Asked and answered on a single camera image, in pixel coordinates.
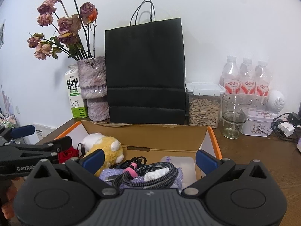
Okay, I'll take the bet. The red artificial rose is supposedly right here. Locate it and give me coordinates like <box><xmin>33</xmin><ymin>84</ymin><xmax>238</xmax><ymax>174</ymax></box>
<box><xmin>58</xmin><ymin>146</ymin><xmax>79</xmax><ymax>164</ymax></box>

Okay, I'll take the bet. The braided cable pink tie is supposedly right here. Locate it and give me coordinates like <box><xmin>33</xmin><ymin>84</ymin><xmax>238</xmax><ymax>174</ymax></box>
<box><xmin>99</xmin><ymin>162</ymin><xmax>183</xmax><ymax>190</ymax></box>

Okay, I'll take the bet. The white tissue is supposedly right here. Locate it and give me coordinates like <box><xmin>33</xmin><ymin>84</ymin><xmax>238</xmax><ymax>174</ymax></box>
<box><xmin>143</xmin><ymin>167</ymin><xmax>169</xmax><ymax>182</ymax></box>

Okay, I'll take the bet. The person's left hand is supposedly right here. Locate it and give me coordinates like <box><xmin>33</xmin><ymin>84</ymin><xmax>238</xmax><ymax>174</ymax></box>
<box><xmin>1</xmin><ymin>178</ymin><xmax>24</xmax><ymax>220</ymax></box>

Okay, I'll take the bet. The white small box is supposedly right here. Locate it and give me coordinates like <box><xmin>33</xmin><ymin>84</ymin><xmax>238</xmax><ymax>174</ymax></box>
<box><xmin>33</xmin><ymin>124</ymin><xmax>56</xmax><ymax>140</ymax></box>

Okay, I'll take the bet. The clear desk organizer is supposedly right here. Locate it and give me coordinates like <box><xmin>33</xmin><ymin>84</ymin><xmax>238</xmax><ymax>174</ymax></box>
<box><xmin>0</xmin><ymin>113</ymin><xmax>17</xmax><ymax>129</ymax></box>

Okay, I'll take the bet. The purple woven cloth pouch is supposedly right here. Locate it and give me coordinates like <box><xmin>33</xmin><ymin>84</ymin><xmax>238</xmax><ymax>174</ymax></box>
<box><xmin>98</xmin><ymin>166</ymin><xmax>184</xmax><ymax>190</ymax></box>

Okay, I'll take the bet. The translucent plastic box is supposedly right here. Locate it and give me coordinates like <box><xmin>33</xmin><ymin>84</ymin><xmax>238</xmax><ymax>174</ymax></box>
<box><xmin>161</xmin><ymin>156</ymin><xmax>197</xmax><ymax>190</ymax></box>

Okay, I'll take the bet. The yellow white plush toy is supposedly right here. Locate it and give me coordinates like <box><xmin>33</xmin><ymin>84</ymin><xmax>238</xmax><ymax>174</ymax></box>
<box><xmin>81</xmin><ymin>133</ymin><xmax>124</xmax><ymax>177</ymax></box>

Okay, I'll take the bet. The green white milk carton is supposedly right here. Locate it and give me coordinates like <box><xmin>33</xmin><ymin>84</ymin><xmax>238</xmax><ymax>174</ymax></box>
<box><xmin>65</xmin><ymin>64</ymin><xmax>88</xmax><ymax>118</ymax></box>

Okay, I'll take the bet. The white floral tin box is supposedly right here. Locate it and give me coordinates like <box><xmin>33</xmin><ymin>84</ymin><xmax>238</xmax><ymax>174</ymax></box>
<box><xmin>240</xmin><ymin>110</ymin><xmax>278</xmax><ymax>137</ymax></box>

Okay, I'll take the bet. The clear drinking glass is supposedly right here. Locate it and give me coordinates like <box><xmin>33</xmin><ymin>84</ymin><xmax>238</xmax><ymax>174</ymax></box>
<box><xmin>221</xmin><ymin>94</ymin><xmax>251</xmax><ymax>140</ymax></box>

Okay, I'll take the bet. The red orange cardboard box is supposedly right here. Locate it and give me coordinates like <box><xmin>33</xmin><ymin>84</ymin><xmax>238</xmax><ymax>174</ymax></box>
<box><xmin>57</xmin><ymin>120</ymin><xmax>222</xmax><ymax>164</ymax></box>

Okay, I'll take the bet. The clear seed storage container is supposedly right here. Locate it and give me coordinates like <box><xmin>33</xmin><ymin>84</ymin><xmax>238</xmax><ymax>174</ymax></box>
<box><xmin>186</xmin><ymin>83</ymin><xmax>226</xmax><ymax>129</ymax></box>

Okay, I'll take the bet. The purple white ceramic vase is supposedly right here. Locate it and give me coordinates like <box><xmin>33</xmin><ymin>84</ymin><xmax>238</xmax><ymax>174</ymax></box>
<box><xmin>77</xmin><ymin>57</ymin><xmax>110</xmax><ymax>121</ymax></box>

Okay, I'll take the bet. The white power adapter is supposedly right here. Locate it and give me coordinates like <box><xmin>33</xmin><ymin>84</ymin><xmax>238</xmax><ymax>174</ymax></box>
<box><xmin>277</xmin><ymin>122</ymin><xmax>295</xmax><ymax>137</ymax></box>

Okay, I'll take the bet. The purple tissue pack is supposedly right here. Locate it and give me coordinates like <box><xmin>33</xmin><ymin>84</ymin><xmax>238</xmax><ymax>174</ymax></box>
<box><xmin>296</xmin><ymin>138</ymin><xmax>301</xmax><ymax>153</ymax></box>

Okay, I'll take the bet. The left water bottle red label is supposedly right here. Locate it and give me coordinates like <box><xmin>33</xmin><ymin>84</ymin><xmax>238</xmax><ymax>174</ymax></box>
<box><xmin>220</xmin><ymin>56</ymin><xmax>241</xmax><ymax>94</ymax></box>

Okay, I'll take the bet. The water bottle red label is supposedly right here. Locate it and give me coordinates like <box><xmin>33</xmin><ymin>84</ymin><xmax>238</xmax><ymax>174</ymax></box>
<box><xmin>220</xmin><ymin>56</ymin><xmax>241</xmax><ymax>94</ymax></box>
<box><xmin>255</xmin><ymin>61</ymin><xmax>271</xmax><ymax>97</ymax></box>
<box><xmin>239</xmin><ymin>58</ymin><xmax>256</xmax><ymax>95</ymax></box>

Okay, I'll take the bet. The white round speaker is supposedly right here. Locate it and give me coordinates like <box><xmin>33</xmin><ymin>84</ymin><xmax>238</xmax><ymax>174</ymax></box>
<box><xmin>267</xmin><ymin>90</ymin><xmax>285</xmax><ymax>113</ymax></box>

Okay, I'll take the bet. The black charger block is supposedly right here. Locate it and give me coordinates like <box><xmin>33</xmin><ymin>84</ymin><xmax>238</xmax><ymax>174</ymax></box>
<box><xmin>287</xmin><ymin>109</ymin><xmax>301</xmax><ymax>125</ymax></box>

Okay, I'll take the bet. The right water bottle red label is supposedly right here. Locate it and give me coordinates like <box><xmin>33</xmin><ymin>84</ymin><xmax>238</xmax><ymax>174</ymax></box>
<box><xmin>255</xmin><ymin>61</ymin><xmax>271</xmax><ymax>97</ymax></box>

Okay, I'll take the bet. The middle water bottle red label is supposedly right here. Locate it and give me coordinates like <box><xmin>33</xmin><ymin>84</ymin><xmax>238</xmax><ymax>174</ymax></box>
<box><xmin>239</xmin><ymin>58</ymin><xmax>256</xmax><ymax>95</ymax></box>

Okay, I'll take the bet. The dried pink rose bouquet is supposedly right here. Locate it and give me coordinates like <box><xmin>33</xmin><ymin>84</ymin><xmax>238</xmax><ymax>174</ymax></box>
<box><xmin>27</xmin><ymin>0</ymin><xmax>98</xmax><ymax>61</ymax></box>

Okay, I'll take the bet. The black paper shopping bag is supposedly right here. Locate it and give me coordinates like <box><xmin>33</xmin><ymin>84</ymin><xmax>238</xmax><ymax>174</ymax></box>
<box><xmin>105</xmin><ymin>9</ymin><xmax>186</xmax><ymax>124</ymax></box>

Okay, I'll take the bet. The wall picture frame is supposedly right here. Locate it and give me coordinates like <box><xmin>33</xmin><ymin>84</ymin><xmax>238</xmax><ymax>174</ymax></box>
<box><xmin>0</xmin><ymin>21</ymin><xmax>5</xmax><ymax>48</ymax></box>

